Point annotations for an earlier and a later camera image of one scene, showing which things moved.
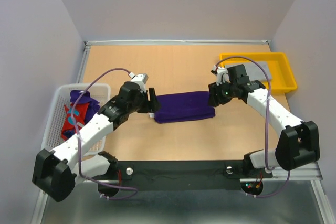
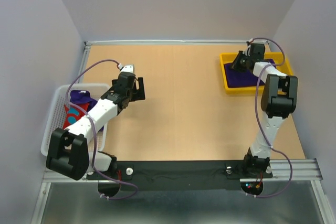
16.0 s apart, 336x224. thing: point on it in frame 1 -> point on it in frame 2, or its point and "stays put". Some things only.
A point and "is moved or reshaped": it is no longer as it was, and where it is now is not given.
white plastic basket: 52,130 stays put
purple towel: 93,107 stays put
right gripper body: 228,92 -> 241,62
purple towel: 184,106 is moved or reshaped
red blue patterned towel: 80,112 stays put
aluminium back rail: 88,42 stays put
